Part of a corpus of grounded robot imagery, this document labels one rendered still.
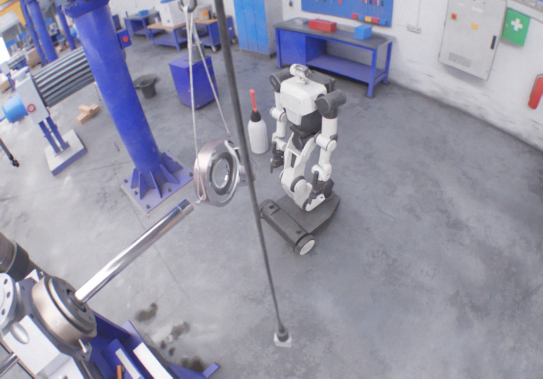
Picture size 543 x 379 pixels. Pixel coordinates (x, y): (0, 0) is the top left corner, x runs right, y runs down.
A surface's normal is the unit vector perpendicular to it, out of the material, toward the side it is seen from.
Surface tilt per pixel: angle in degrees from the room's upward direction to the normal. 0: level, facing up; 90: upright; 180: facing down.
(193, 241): 0
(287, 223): 0
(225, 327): 0
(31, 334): 45
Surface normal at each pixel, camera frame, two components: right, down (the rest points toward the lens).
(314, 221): -0.08, -0.70
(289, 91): -0.61, -0.15
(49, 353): 0.48, -0.20
